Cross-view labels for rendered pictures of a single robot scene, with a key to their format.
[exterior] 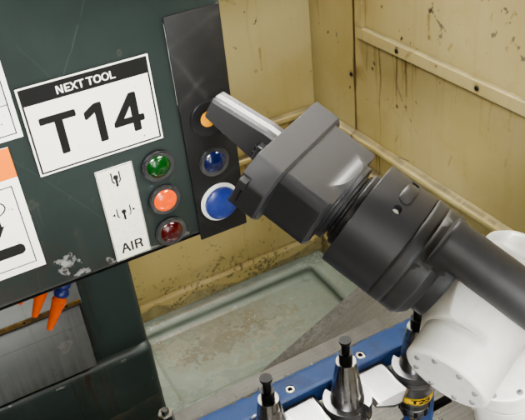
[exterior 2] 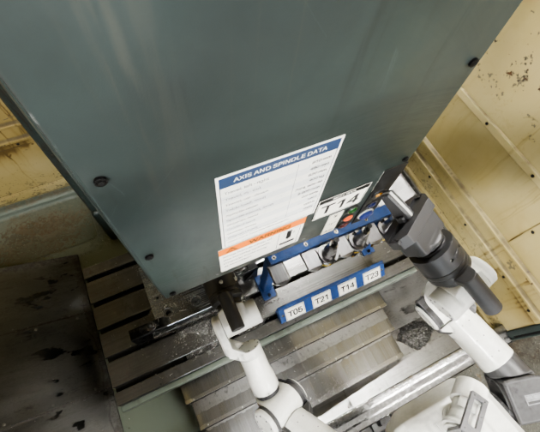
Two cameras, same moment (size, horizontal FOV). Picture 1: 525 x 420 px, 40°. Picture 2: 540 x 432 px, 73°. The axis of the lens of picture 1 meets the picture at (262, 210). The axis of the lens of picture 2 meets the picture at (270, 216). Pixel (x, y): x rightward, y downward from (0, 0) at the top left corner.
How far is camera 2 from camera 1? 0.45 m
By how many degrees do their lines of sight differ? 30
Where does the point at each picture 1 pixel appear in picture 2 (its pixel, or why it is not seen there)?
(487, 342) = (464, 306)
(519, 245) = (486, 271)
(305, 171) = (421, 238)
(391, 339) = (379, 213)
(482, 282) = (475, 295)
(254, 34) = not seen: outside the picture
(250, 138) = (398, 213)
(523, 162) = (453, 121)
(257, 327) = not seen: hidden behind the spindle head
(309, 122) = (425, 212)
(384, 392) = (374, 238)
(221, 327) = not seen: hidden behind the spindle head
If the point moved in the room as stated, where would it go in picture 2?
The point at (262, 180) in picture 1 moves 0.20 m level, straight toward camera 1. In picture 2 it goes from (405, 243) to (427, 369)
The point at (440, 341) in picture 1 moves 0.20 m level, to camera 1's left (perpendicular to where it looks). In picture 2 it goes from (447, 303) to (343, 301)
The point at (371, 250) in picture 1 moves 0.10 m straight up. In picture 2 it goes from (435, 271) to (466, 251)
